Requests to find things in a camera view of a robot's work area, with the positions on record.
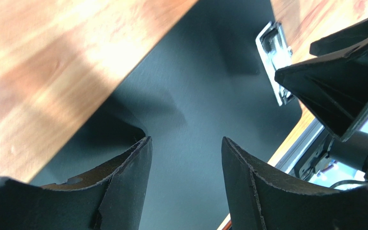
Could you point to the aluminium frame rail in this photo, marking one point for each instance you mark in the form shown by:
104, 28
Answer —
299, 147

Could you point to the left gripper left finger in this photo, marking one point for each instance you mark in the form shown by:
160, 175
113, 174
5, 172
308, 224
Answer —
108, 197

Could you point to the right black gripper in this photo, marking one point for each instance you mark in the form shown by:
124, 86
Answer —
333, 85

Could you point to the black clipboard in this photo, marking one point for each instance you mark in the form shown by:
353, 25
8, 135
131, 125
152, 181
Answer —
203, 81

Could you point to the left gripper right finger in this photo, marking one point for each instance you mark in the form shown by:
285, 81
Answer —
262, 197

